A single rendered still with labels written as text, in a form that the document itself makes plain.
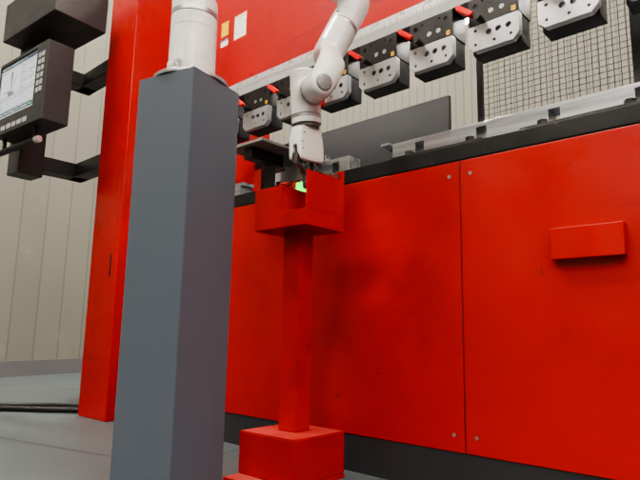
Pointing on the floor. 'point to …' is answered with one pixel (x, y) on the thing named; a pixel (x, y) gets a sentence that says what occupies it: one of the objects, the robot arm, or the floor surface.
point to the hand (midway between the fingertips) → (309, 181)
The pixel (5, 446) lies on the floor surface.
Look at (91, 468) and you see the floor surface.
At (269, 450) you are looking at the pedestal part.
